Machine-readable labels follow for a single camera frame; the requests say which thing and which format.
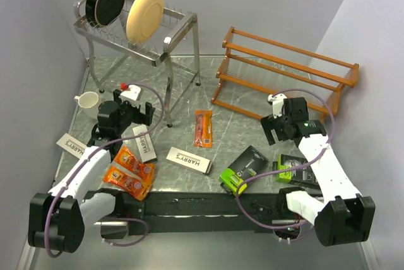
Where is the orange razor pack lower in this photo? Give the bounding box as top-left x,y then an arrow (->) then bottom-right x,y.
103,166 -> 152,201

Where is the orange wooden shelf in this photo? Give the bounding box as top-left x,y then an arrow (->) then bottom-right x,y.
211,27 -> 360,122

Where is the chrome dish rack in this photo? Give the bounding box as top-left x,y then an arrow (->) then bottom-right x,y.
73,0 -> 201,127

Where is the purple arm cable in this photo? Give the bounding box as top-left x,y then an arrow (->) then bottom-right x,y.
44,82 -> 165,258
235,89 -> 336,245

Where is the orange razor pack upper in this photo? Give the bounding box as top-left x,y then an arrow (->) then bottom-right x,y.
114,146 -> 155,184

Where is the white ceramic mug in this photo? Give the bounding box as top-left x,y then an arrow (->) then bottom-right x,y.
73,91 -> 103,120

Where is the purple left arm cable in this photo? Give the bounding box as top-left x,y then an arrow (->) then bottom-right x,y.
44,82 -> 165,258

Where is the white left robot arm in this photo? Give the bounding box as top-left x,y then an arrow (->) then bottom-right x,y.
28,90 -> 159,258

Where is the black green razor box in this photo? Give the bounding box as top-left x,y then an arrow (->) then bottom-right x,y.
272,153 -> 319,188
219,146 -> 269,195

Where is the beige round plate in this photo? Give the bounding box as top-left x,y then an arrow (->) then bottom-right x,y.
126,0 -> 164,43

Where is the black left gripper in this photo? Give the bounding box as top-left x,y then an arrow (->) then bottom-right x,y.
114,90 -> 155,135

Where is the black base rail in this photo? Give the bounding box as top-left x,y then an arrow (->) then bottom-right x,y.
100,188 -> 303,233

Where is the white Harry's box middle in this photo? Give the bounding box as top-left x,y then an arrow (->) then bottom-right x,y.
133,124 -> 157,163

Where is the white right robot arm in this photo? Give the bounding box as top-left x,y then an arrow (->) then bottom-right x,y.
261,94 -> 376,246

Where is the white Harry's box centre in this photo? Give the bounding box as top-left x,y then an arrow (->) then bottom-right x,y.
166,147 -> 212,175

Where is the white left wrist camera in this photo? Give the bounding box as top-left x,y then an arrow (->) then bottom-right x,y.
120,83 -> 141,102

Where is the white Harry's box far left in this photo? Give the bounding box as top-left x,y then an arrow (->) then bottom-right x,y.
56,133 -> 87,159

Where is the white harry's box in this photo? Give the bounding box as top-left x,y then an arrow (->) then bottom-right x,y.
166,147 -> 212,175
56,133 -> 87,159
133,124 -> 157,163

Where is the orange razor blister pack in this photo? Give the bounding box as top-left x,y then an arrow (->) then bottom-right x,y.
194,110 -> 213,148

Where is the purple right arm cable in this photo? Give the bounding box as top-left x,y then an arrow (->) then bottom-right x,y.
235,89 -> 336,245

